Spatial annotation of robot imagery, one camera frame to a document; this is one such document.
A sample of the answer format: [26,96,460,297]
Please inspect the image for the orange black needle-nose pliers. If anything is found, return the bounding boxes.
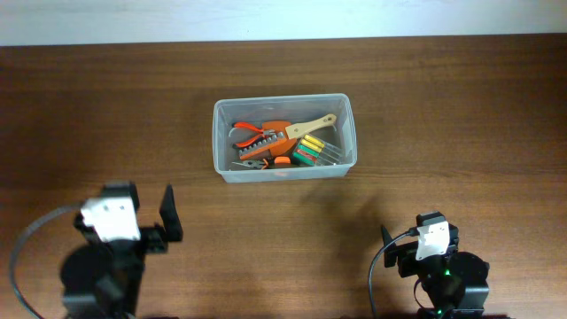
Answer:
[233,157,294,170]

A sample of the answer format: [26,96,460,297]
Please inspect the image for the red handled cutting pliers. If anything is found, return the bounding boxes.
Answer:
[229,121,276,149]

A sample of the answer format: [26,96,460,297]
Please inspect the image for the colourful screwdriver set case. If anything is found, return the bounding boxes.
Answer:
[291,135,343,167]

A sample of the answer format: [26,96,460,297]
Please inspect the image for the right black cable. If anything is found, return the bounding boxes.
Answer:
[367,227,420,319]

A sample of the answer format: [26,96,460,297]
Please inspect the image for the clear plastic container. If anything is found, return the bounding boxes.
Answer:
[213,93,358,183]

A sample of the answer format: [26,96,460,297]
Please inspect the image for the black cable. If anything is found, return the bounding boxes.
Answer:
[8,203,85,319]
[367,227,420,319]

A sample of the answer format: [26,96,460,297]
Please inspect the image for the left black cable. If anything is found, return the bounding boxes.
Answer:
[8,203,85,319]

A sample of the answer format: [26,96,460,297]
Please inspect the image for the red socket bit rail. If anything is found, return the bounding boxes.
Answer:
[238,132,287,160]

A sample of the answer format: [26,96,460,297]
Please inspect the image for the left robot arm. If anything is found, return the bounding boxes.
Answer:
[59,182,183,318]

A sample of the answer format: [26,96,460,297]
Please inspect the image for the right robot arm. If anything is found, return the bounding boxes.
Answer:
[376,211,490,319]

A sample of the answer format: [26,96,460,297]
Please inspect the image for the orange scraper wooden handle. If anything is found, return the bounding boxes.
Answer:
[262,113,337,157]

